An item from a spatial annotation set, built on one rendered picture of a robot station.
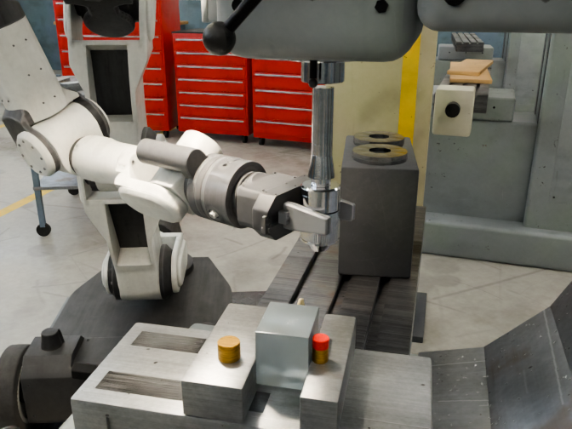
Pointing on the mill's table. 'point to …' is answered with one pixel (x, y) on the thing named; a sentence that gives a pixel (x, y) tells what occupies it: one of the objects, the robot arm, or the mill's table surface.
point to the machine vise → (141, 349)
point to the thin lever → (313, 74)
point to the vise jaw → (229, 322)
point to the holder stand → (378, 204)
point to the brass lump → (229, 349)
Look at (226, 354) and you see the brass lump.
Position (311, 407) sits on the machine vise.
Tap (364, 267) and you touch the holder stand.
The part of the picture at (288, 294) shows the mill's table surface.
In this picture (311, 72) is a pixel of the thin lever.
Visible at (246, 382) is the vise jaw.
